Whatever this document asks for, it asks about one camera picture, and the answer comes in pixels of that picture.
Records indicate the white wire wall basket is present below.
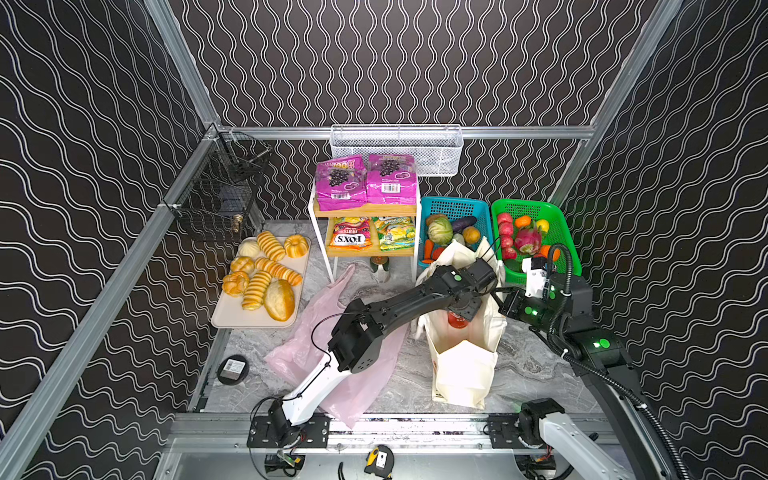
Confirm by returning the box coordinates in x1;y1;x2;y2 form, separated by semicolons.
329;124;464;177

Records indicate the green plastic basket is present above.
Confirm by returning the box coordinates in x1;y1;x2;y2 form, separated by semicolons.
491;199;582;285

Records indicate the pink plastic bag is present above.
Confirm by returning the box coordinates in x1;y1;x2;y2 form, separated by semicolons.
266;263;408;427

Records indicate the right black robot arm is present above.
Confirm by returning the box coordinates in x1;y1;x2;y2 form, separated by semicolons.
491;244;691;479

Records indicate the white wooden two-tier shelf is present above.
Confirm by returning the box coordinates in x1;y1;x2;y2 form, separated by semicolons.
308;186;422;282

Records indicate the black round puck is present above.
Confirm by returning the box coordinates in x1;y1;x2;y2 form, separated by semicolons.
216;354;250;385

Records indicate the green cabbage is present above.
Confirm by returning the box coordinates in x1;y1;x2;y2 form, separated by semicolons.
427;217;454;246

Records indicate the red soda can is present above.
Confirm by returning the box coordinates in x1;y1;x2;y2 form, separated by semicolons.
447;311;470;330

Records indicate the purple eggplant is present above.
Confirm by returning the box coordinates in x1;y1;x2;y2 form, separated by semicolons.
451;215;477;233

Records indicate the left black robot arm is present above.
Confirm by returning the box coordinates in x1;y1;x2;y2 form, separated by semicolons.
269;258;498;445

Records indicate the red Fox's candy bag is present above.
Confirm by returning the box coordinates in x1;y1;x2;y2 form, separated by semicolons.
329;217;372;250

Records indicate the green yellow candy bag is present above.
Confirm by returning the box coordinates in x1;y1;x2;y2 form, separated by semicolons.
373;216;416;251

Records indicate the pink dragon fruit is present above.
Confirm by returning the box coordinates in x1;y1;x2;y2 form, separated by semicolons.
514;227;543;256

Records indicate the teal plastic basket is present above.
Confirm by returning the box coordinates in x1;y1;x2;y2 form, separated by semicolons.
418;196;494;268

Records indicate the yellow black tape measure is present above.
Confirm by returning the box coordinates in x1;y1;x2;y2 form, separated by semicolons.
364;445;395;479

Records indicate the beige bread tray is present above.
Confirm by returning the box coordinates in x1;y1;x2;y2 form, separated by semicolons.
212;231;310;329

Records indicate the round crusty bread loaf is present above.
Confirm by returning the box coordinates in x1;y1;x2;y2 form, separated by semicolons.
264;279;296;322

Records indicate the purple snack bag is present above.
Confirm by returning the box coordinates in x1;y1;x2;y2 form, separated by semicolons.
315;155;368;211
366;154;418;205

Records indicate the black wire wall basket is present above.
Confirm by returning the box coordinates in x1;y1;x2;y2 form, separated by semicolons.
170;131;274;243

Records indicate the striped long bread roll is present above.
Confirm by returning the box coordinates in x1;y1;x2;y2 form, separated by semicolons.
241;271;272;311

